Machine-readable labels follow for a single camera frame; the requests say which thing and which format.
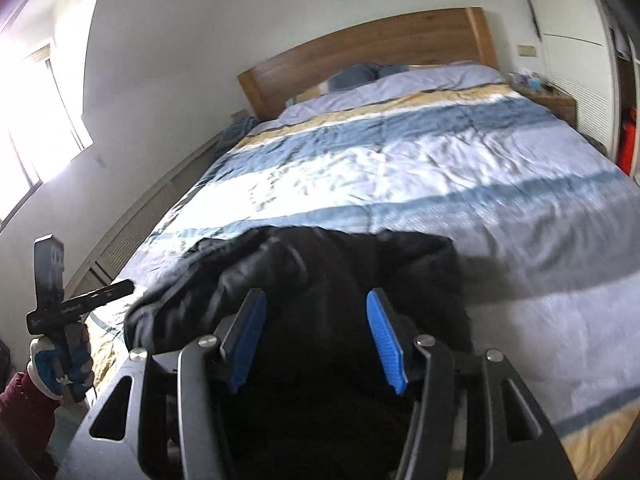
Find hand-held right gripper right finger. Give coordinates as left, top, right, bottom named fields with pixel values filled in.
left=366, top=288, right=576, bottom=480

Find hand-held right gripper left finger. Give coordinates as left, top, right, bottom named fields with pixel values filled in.
left=62, top=288, right=267, bottom=480

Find black puffer jacket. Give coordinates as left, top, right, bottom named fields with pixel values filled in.
left=122, top=225, right=473, bottom=480

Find person's left forearm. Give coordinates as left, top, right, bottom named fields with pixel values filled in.
left=0, top=370, right=61, bottom=461

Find person's left hand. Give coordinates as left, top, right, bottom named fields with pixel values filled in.
left=29, top=322, right=96, bottom=403

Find window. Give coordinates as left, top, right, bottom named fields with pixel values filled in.
left=0, top=35, right=96, bottom=226

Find bed with striped duvet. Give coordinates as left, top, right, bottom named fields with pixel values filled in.
left=87, top=82, right=640, bottom=480

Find blue folded blanket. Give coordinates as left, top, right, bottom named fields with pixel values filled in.
left=220, top=116, right=258, bottom=153

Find pillows at bed head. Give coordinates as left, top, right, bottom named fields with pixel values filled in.
left=277, top=62, right=506, bottom=121

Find wooden nightstand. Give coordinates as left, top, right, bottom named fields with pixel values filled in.
left=530, top=87, right=578, bottom=126

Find small bottles and cups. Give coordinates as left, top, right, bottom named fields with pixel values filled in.
left=509, top=71, right=543, bottom=92

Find wooden headboard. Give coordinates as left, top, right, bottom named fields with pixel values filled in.
left=236, top=6, right=501, bottom=122

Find white wardrobe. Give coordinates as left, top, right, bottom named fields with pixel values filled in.
left=515, top=0, right=640, bottom=176

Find low white wall cabinet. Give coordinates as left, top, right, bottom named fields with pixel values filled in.
left=65, top=132, right=226, bottom=286

